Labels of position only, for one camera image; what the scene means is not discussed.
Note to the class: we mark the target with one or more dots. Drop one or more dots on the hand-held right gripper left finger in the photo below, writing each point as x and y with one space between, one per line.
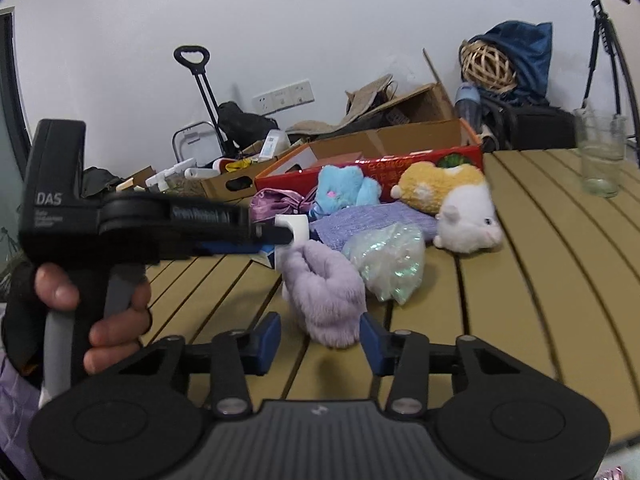
270 342

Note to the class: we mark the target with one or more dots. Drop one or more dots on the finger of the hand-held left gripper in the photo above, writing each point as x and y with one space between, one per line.
230 249
215 222

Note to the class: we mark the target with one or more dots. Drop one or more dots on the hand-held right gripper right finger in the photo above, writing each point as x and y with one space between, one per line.
372 347

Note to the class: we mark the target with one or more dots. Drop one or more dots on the purple fluffy plush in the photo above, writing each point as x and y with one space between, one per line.
325 295

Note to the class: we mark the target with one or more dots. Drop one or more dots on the iridescent sequin pouch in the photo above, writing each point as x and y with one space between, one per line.
392 260

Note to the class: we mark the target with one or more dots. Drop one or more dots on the yellow and white hamster plush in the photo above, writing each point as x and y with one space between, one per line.
460 200

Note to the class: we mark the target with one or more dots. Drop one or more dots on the red cardboard box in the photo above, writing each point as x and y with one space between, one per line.
400 160

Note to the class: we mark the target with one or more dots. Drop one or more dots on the person's left forearm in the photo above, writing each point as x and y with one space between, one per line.
17 340

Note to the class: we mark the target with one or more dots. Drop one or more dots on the person's left hand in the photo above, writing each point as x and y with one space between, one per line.
117 327

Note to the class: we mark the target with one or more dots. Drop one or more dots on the small brown cardboard box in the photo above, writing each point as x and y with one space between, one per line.
235 182

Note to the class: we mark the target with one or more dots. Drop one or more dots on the dark cloth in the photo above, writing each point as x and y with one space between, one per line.
100 180

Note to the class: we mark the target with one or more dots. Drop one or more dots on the pink satin scrunchie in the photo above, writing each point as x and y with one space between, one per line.
272 202

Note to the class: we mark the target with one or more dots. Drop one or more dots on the yellow small object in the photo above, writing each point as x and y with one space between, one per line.
237 165

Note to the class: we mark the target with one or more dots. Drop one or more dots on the white plastic bottle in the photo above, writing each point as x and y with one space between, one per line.
172 172

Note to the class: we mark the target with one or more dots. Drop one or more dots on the clear plastic container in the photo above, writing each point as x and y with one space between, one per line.
195 142

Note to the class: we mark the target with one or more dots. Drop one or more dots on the white paper packet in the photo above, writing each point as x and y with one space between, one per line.
274 144

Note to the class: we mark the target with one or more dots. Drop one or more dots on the small black bag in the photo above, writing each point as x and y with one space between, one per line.
245 120

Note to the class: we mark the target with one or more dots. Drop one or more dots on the purple knitted cloth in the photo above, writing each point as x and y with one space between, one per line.
365 222

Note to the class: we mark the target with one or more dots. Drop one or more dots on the blue plush toy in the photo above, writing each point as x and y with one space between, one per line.
345 187

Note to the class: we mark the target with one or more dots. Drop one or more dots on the beige burlap bag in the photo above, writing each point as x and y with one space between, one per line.
350 110

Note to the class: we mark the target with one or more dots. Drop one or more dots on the brown open cardboard box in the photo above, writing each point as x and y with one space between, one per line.
415 102

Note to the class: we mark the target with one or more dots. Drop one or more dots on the blue water bottle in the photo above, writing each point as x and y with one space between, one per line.
469 102

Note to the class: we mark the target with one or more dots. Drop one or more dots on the large black bag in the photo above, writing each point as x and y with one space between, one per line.
530 127

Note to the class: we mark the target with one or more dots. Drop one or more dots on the clear glass cup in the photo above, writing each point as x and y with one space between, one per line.
597 160

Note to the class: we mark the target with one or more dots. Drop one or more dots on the woven wicker ball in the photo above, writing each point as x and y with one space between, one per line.
487 65

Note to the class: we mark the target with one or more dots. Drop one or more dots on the dark blue cloth bag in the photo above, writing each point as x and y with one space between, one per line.
525 55

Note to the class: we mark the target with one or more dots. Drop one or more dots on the dark door frame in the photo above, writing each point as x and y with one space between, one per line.
11 90

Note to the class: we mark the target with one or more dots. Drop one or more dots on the white wall socket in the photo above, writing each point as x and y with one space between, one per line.
282 96

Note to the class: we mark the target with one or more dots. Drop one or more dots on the black camera tripod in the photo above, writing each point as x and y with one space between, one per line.
605 45

